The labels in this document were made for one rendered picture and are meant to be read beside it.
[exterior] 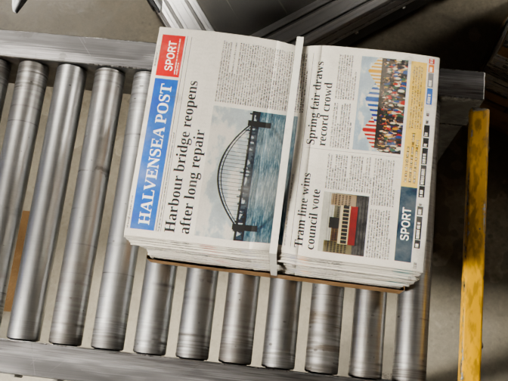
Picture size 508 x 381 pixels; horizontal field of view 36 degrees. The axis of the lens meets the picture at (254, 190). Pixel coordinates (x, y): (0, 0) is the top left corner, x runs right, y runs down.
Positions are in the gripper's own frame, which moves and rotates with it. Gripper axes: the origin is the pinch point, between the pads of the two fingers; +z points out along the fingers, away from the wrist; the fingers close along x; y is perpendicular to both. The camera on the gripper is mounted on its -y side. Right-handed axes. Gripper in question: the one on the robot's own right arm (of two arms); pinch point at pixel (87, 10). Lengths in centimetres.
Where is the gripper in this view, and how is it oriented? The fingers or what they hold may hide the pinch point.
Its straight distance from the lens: 84.2
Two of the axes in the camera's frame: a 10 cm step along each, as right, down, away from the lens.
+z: 0.6, 9.6, -2.6
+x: -9.9, 0.3, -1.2
